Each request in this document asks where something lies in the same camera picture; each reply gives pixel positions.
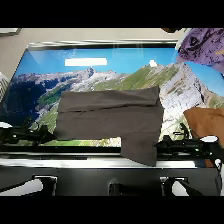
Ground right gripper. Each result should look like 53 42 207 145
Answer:
153 137 178 152

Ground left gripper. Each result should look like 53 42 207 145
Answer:
33 129 58 146

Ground brown garment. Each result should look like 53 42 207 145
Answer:
182 106 224 168

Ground silver frame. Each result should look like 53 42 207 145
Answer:
0 151 224 197

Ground grey pants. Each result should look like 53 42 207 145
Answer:
53 85 165 167

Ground purple garment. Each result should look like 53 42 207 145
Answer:
175 27 224 73

